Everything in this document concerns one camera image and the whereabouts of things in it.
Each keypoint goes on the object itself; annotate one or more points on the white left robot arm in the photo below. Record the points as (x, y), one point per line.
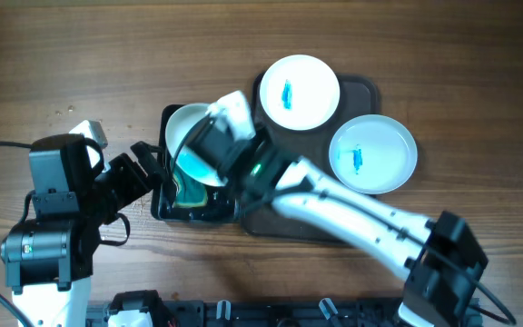
(49, 260)

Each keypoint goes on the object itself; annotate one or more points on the brown serving tray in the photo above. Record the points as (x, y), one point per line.
(358, 96)

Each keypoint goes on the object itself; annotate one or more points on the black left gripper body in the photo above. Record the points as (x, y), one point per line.
(122, 181)

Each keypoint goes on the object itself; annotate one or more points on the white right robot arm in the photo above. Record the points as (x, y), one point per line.
(440, 261)

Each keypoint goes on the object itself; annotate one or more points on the green yellow sponge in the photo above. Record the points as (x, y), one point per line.
(189, 193)

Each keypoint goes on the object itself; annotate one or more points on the white plate with blue stain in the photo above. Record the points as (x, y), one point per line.
(299, 92)

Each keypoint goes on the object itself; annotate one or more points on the black water basin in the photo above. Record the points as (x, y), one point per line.
(219, 208)

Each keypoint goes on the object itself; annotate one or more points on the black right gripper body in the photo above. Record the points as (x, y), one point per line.
(219, 148)

